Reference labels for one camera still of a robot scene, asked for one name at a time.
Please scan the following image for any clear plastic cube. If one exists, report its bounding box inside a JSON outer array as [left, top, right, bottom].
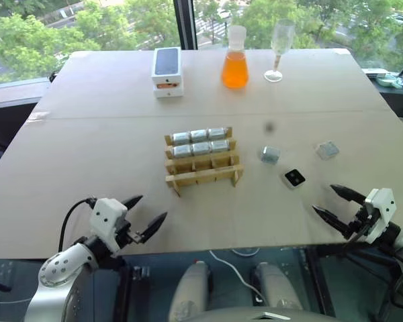
[[314, 140, 341, 161]]

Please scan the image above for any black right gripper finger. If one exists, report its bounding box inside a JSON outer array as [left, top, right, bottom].
[[312, 205, 353, 239], [329, 183, 367, 205]]

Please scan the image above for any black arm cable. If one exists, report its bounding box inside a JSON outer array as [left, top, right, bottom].
[[388, 250, 403, 318], [58, 198, 97, 253]]

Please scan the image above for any white flat box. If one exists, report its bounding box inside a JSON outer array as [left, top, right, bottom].
[[364, 68, 389, 79]]

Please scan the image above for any pale green plastic packet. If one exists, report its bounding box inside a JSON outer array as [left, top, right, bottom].
[[377, 74, 403, 89]]

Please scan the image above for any grey rounded robot thigh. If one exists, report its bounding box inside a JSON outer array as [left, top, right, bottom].
[[169, 261, 213, 322], [254, 261, 304, 313]]

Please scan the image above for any white phone box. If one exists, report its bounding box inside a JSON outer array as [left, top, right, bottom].
[[150, 47, 184, 91]]

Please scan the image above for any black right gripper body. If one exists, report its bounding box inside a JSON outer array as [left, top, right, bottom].
[[347, 203, 380, 242]]

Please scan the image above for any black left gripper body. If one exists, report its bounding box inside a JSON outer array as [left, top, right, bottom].
[[115, 216, 147, 250]]

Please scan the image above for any black window frame post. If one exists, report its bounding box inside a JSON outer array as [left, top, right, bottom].
[[173, 0, 199, 51]]

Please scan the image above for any flask with orange liquid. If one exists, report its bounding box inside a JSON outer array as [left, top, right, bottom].
[[220, 25, 251, 90]]

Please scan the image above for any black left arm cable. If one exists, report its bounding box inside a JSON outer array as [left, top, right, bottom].
[[58, 198, 97, 253]]

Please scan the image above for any clear champagne glass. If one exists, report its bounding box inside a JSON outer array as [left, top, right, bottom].
[[263, 18, 296, 83]]

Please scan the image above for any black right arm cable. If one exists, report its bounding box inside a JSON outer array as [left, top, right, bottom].
[[388, 250, 403, 318]]

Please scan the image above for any grey robot torso front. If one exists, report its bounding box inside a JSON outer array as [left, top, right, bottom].
[[201, 306, 327, 322]]

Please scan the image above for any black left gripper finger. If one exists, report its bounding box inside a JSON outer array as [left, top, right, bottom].
[[143, 211, 169, 242], [120, 195, 144, 211]]

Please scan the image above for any white black cube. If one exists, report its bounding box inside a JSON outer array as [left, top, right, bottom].
[[283, 169, 307, 190]]

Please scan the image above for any wooden rack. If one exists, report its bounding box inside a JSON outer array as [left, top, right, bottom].
[[164, 126, 244, 197]]

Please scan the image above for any white floor cable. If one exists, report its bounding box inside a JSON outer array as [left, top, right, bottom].
[[209, 249, 266, 305]]

